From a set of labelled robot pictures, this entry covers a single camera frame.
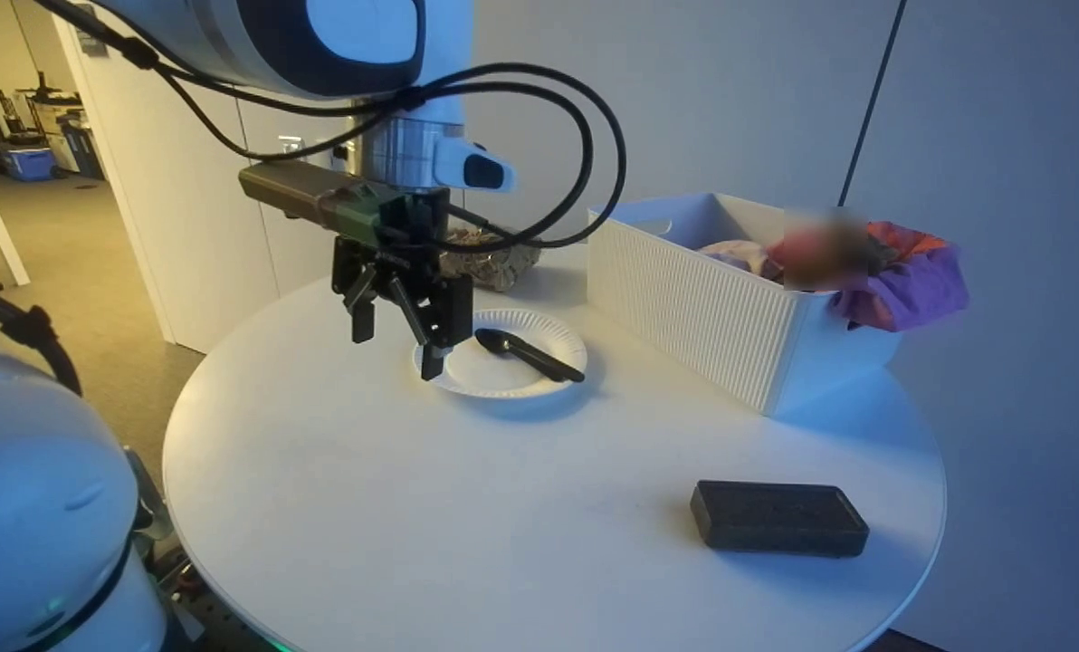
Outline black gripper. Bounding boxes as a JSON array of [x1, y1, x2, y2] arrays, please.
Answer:
[[326, 186, 483, 384]]

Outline white ribbed plate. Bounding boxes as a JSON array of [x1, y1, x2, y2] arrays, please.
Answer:
[[423, 309, 594, 406]]

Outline white ribbed basket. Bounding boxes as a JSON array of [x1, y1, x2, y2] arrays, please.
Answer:
[[583, 192, 905, 419]]

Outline clear bag with brown contents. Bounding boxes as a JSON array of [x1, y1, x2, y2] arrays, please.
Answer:
[[441, 222, 546, 297]]

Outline black spoon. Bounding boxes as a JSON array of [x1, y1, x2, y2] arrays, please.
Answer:
[[474, 325, 589, 389]]

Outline white cabinet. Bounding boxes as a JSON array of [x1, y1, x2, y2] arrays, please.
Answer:
[[46, 0, 369, 359]]

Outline pale pink cloth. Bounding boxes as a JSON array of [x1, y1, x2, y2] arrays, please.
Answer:
[[701, 237, 771, 274]]

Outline red orange cloth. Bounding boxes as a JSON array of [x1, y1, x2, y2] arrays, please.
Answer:
[[760, 219, 949, 297]]

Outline blue storage bin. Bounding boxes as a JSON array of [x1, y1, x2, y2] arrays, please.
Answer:
[[0, 142, 63, 186]]

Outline black rectangular box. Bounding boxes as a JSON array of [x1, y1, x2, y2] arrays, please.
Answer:
[[687, 479, 874, 561]]

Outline brown round item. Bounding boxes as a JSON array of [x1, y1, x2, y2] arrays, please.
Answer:
[[803, 219, 898, 290]]

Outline purple cloth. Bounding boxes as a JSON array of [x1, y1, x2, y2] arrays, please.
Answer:
[[827, 240, 970, 337]]

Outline thin black pole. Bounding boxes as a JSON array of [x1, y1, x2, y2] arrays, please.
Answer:
[[828, 0, 913, 227]]

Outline olive wrist camera box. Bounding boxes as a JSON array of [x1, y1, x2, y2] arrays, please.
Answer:
[[237, 161, 387, 252]]

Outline thin black cable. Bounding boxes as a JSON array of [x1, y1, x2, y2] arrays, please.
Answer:
[[37, 0, 629, 260], [151, 58, 598, 252]]

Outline thick black hose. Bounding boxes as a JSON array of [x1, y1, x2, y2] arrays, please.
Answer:
[[0, 280, 87, 397]]

